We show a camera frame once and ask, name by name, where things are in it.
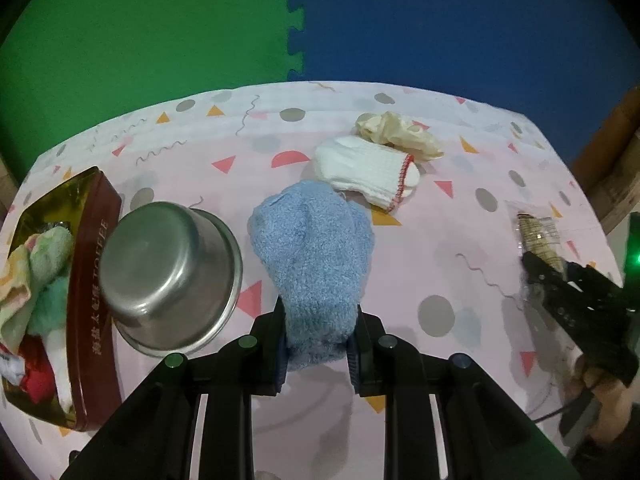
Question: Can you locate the white sock with red trim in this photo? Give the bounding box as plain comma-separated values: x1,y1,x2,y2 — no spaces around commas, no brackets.
314,136,421,212

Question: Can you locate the green foam mat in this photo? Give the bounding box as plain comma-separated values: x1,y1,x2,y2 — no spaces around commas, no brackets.
0,0,307,186

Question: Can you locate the cardboard box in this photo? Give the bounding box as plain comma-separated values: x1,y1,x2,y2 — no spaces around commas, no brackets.
570,87,640,236

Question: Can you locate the white cloth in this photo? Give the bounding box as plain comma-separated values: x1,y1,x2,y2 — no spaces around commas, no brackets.
47,330,75,411

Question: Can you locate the light blue fluffy cloth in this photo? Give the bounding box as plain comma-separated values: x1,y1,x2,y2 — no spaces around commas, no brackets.
248,181,376,372

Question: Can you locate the blue foam mat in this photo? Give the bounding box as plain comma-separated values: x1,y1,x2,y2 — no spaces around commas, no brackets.
287,0,640,166

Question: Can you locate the black cable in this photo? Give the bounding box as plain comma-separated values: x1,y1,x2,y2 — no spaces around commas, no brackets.
529,400,572,422

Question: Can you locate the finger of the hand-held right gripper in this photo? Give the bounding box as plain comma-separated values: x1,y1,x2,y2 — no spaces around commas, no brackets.
560,259,623,308
521,251,601,343

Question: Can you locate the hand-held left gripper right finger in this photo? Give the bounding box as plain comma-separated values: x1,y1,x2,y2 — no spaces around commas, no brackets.
345,305,583,480

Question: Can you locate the green fluffy cloth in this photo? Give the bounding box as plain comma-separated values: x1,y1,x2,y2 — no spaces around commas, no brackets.
27,277,71,336

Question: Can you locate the steel bowl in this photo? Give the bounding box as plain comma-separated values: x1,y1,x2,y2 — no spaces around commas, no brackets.
98,201,244,357

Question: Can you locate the cream crumpled cloth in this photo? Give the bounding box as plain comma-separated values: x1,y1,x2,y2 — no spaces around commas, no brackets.
355,111,445,162

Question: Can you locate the clear snack packet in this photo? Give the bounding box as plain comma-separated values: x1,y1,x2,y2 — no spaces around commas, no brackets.
505,200,568,311

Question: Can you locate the red cloth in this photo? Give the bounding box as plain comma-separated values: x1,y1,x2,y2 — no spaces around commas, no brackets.
20,335,57,398

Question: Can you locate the person's right hand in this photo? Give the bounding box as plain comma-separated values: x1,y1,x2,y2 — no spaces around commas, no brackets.
565,355,635,445

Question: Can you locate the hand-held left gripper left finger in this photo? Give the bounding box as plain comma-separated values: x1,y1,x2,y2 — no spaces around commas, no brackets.
60,296,288,480

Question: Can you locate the gold tin box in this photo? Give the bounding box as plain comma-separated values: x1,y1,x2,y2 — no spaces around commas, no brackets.
0,167,122,432

